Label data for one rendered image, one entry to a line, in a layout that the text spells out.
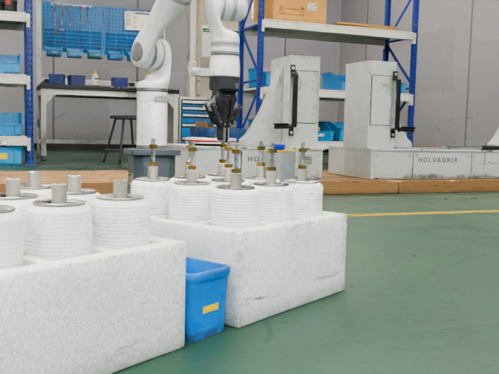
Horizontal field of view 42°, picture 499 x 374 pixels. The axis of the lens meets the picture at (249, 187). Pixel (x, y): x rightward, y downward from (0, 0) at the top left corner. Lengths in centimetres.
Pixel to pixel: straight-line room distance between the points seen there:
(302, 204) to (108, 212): 53
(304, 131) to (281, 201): 252
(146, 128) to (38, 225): 102
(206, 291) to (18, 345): 37
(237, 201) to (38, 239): 42
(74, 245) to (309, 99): 300
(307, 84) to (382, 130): 59
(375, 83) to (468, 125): 440
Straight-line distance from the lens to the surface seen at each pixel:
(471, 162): 444
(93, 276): 96
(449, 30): 883
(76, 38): 745
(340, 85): 698
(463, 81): 851
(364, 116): 409
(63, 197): 99
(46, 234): 96
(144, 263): 102
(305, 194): 143
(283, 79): 390
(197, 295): 113
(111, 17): 754
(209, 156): 356
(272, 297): 129
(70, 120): 979
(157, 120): 195
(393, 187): 401
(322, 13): 697
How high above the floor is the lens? 37
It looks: 5 degrees down
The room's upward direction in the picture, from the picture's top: 1 degrees clockwise
